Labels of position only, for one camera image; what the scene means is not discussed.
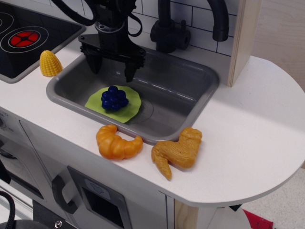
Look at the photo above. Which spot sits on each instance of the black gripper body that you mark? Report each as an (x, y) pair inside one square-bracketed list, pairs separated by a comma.
[(112, 43)]

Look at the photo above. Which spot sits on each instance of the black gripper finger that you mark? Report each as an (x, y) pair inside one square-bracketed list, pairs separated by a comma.
[(94, 62), (130, 70)]

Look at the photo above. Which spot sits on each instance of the blue toy blueberry cluster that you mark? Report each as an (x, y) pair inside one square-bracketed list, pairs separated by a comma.
[(114, 99)]

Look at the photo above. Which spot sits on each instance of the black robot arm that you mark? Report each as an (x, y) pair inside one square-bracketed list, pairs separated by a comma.
[(111, 13)]

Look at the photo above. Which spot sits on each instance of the green paper plate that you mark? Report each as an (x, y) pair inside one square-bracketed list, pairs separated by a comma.
[(124, 114)]

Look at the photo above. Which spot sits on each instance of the grey plastic sink basin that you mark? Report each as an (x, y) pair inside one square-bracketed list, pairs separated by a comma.
[(165, 96)]

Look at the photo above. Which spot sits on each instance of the yellow toy corn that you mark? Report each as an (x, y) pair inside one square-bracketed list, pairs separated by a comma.
[(50, 64)]

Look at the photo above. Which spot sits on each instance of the black toy faucet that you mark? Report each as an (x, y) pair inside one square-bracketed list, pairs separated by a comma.
[(168, 37)]

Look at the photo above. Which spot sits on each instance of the black toy stovetop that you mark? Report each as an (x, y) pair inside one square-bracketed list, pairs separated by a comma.
[(25, 34)]

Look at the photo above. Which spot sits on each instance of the orange toy croissant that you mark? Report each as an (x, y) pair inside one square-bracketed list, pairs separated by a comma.
[(113, 147)]

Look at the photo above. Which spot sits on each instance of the toy fried chicken wing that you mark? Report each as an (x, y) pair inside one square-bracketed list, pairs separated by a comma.
[(182, 153)]

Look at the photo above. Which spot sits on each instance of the white control knob panel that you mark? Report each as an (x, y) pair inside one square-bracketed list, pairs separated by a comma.
[(9, 126)]

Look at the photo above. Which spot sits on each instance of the white toy oven door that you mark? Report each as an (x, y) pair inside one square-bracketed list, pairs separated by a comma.
[(107, 196)]

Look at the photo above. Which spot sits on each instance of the red cloth piece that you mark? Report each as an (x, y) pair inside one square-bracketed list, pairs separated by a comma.
[(257, 222)]

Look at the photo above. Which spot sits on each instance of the black oven door handle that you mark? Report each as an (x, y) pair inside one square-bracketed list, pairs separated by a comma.
[(57, 186)]

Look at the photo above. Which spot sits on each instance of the wooden side post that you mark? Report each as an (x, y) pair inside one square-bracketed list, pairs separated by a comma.
[(244, 35)]

